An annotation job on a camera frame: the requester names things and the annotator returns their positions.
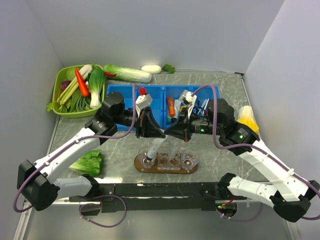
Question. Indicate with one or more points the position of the black base frame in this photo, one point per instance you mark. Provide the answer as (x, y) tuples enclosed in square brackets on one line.
[(157, 196)]

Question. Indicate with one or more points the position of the silver white printed tube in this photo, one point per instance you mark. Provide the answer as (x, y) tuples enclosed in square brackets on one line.
[(177, 106)]

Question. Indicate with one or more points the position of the yellow baby cabbage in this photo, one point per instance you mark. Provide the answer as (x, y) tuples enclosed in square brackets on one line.
[(246, 117)]

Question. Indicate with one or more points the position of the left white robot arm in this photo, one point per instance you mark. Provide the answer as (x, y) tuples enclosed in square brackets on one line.
[(39, 181)]

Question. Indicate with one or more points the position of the green bean bunch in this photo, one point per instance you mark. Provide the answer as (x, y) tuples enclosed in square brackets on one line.
[(76, 103)]

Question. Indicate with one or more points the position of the orange toothpaste tube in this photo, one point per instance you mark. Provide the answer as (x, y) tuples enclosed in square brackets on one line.
[(170, 105)]

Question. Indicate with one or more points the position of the green plastic basket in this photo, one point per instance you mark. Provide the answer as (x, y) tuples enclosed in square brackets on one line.
[(54, 106)]

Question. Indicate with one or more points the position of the brown wooden oval tray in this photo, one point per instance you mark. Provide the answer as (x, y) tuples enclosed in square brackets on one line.
[(138, 166)]

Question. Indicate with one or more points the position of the white toothpaste tube blue cap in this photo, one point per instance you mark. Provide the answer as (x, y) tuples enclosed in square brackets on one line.
[(153, 149)]

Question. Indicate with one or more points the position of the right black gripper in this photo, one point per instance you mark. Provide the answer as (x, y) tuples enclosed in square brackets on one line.
[(182, 129)]

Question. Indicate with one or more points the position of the clear square organizer tray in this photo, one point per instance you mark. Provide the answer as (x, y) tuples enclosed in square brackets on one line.
[(166, 163)]

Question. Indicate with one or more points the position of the orange carrot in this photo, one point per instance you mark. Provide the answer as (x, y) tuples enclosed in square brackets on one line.
[(81, 84)]

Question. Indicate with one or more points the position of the bok choy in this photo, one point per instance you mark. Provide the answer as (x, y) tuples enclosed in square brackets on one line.
[(96, 82)]

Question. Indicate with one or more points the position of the napa cabbage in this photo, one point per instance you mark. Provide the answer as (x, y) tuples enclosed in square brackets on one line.
[(127, 74)]

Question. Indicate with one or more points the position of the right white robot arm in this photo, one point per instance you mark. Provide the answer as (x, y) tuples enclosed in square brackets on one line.
[(287, 193)]

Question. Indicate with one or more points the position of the purple onion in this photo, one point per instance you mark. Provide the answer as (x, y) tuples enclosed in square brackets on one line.
[(65, 84)]

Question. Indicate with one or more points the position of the white green leek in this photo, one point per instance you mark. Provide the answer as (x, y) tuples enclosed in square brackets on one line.
[(66, 94)]

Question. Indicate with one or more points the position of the red chili pepper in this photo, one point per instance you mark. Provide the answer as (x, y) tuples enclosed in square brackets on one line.
[(109, 74)]

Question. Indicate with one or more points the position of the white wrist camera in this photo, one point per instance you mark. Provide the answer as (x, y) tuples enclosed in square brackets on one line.
[(189, 99), (144, 99)]

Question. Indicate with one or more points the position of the white blue toothbrush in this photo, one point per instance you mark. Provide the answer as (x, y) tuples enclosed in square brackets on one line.
[(202, 104)]

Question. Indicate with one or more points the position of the aluminium rail frame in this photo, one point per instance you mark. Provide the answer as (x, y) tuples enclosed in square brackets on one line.
[(49, 224)]

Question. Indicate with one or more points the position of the white radish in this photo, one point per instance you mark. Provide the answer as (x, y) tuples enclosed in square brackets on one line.
[(156, 69)]

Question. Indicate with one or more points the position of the white red toothpaste tube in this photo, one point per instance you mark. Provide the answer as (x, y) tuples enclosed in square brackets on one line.
[(172, 151)]

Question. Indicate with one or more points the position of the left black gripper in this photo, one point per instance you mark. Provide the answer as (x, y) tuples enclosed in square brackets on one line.
[(146, 125)]

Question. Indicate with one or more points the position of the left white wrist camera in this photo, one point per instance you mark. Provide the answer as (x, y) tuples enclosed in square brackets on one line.
[(144, 99)]

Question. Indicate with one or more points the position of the green lettuce head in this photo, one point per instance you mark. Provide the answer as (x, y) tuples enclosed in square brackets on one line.
[(91, 163)]

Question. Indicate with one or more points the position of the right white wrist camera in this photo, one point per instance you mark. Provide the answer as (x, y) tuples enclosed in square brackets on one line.
[(189, 99)]

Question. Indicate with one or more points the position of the clear plastic cup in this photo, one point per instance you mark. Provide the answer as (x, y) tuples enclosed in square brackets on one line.
[(141, 155), (189, 159)]

